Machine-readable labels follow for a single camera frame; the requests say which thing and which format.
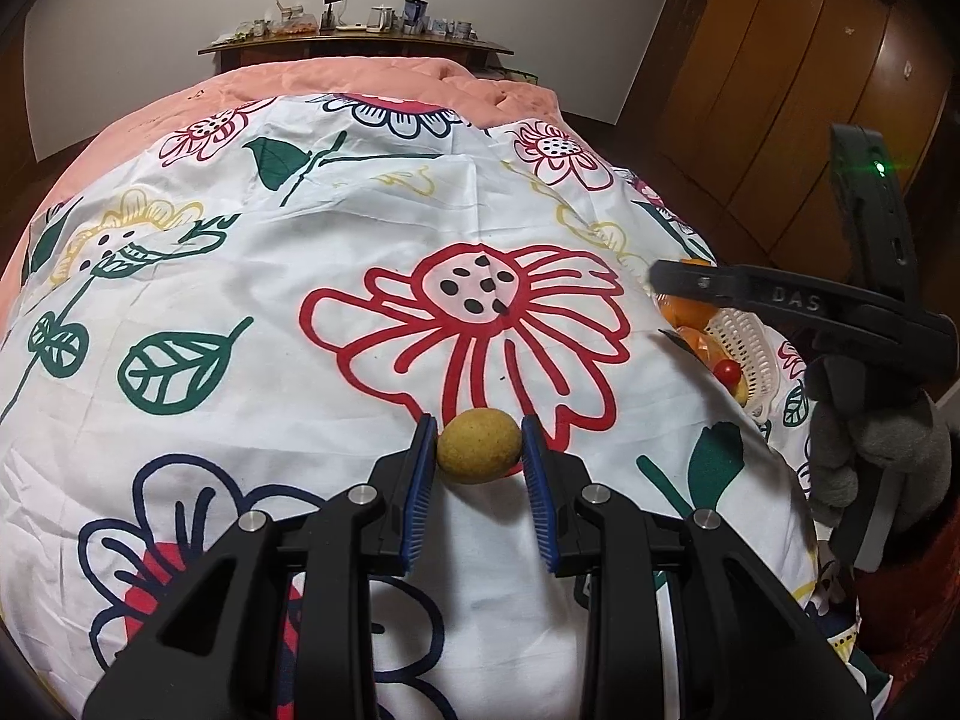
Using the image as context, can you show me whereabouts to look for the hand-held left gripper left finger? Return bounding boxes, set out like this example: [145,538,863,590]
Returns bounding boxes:
[82,414,440,720]

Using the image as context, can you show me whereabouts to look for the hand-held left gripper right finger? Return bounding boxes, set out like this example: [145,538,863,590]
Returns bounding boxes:
[521,414,875,720]

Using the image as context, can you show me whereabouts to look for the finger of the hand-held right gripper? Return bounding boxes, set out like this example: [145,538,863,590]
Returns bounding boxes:
[651,260,841,332]

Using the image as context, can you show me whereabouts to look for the orange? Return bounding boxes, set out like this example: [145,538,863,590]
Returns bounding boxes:
[671,324,734,370]
[656,258,725,331]

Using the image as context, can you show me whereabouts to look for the white plastic basket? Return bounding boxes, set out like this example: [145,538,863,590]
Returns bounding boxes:
[660,306,809,422]

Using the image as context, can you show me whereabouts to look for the person's right hand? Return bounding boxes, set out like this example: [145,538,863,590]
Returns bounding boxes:
[806,356,953,524]

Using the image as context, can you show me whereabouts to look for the white floral blanket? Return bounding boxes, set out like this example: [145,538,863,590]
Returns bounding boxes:
[0,90,893,720]

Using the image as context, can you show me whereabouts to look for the wooden wardrobe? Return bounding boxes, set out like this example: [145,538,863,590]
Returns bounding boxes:
[660,0,960,271]

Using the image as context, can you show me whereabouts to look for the wooden sideboard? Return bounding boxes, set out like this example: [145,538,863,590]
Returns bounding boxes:
[199,34,515,80]

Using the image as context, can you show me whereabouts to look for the pink blanket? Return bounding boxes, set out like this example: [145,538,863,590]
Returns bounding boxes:
[0,56,560,301]

